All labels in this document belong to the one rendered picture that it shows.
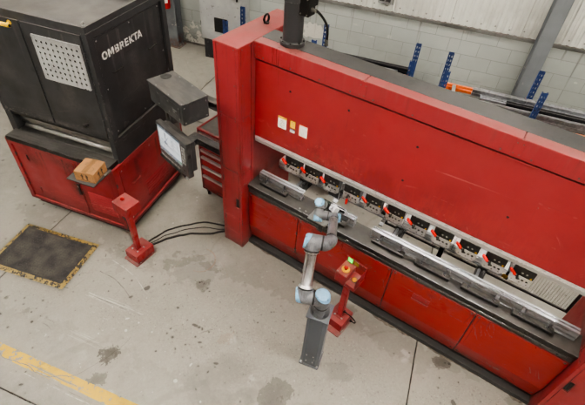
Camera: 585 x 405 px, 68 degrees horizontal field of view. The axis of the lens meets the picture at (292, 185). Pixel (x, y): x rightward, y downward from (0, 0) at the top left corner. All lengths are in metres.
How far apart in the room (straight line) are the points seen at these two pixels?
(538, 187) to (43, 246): 4.61
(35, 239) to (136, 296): 1.40
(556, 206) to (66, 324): 4.09
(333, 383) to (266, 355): 0.63
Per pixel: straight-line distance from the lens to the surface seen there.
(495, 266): 3.60
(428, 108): 2.99
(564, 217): 3.21
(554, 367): 4.08
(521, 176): 3.08
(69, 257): 5.12
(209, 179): 5.15
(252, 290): 4.51
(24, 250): 5.37
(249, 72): 3.60
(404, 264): 3.81
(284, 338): 4.25
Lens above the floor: 3.75
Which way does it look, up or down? 42 degrees down
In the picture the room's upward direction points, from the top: 5 degrees clockwise
